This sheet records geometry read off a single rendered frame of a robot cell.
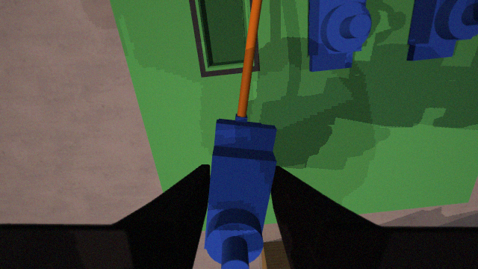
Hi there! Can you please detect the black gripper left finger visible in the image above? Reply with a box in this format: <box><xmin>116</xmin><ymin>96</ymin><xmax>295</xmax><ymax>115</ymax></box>
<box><xmin>0</xmin><ymin>164</ymin><xmax>210</xmax><ymax>269</ymax></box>

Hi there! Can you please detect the green flat panel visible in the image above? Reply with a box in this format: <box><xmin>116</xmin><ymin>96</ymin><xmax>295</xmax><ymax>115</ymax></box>
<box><xmin>110</xmin><ymin>0</ymin><xmax>478</xmax><ymax>214</ymax></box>

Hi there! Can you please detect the blue micro servo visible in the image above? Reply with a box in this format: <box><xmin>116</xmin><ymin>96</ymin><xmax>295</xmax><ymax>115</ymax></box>
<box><xmin>204</xmin><ymin>0</ymin><xmax>277</xmax><ymax>269</ymax></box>

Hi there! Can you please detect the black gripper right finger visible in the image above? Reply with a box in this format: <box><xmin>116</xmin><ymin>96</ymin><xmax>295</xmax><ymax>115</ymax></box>
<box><xmin>271</xmin><ymin>166</ymin><xmax>478</xmax><ymax>269</ymax></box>

